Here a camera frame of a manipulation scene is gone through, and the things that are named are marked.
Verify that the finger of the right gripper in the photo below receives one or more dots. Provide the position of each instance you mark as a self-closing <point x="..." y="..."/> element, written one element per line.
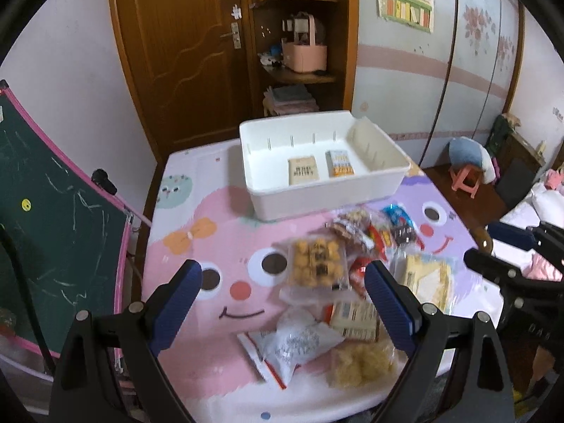
<point x="545" y="239"/>
<point x="505" y="275"/>

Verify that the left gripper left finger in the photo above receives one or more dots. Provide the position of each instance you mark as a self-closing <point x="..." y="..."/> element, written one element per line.
<point x="86" y="388"/>

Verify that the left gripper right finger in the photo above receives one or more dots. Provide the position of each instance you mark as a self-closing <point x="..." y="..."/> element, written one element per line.
<point x="478" y="387"/>

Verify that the blue foil snack bar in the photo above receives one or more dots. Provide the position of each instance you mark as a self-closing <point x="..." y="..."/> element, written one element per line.
<point x="402" y="227"/>

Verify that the red date walnut pack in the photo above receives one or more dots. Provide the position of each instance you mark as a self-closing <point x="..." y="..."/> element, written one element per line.
<point x="382" y="242"/>

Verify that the small red candy packet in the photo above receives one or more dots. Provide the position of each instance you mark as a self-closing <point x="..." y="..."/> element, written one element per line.
<point x="357" y="276"/>

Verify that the white silver snack bag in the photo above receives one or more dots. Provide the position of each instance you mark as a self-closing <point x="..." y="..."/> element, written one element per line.
<point x="297" y="340"/>

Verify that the yellow white sandwich pack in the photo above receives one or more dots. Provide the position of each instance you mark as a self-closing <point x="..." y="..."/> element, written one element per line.
<point x="429" y="277"/>

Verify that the wooden bedpost knob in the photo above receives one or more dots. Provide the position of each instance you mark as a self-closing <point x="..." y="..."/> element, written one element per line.
<point x="482" y="239"/>

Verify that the white pillow bedding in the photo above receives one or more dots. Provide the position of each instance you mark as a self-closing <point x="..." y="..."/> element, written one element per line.
<point x="539" y="205"/>

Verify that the clear bag yellow puffs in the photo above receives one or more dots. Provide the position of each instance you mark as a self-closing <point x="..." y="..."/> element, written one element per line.
<point x="356" y="364"/>

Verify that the pink plastic stool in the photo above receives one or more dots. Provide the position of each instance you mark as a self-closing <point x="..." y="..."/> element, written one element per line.
<point x="467" y="178"/>

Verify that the beige biscuit packet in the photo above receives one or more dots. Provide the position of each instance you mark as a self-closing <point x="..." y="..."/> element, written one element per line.
<point x="357" y="321"/>

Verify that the blue plush cushion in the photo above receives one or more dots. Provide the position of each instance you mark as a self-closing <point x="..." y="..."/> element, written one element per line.
<point x="463" y="151"/>

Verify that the brown nut snack bag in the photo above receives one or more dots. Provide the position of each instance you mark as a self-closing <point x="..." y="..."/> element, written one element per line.
<point x="352" y="227"/>

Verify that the yellow cookie tray pack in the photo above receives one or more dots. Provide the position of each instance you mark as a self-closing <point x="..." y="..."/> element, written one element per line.
<point x="317" y="271"/>

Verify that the cartoon face table cover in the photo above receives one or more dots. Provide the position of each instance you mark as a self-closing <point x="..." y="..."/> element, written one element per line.
<point x="204" y="213"/>

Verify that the orange striped snack packet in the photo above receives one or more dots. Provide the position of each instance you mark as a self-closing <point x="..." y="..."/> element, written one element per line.
<point x="339" y="164"/>

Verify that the beige cracker packet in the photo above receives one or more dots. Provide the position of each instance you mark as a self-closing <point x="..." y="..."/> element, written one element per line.
<point x="302" y="170"/>

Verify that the white plastic storage bin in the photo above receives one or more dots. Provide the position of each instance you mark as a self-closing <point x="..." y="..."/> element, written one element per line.
<point x="267" y="144"/>

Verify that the folded towels stack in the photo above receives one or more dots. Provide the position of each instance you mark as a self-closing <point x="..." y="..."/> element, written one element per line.
<point x="288" y="100"/>

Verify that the wooden corner shelf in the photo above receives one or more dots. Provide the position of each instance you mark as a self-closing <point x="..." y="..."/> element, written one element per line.
<point x="270" y="22"/>

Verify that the brown wooden door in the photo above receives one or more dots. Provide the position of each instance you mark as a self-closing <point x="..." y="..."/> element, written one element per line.
<point x="185" y="65"/>

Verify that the green chalkboard pink frame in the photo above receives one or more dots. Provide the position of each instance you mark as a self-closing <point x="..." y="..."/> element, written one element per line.
<point x="70" y="236"/>

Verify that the pink handled basket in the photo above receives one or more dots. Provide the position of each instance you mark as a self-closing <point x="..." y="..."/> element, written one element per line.
<point x="304" y="55"/>

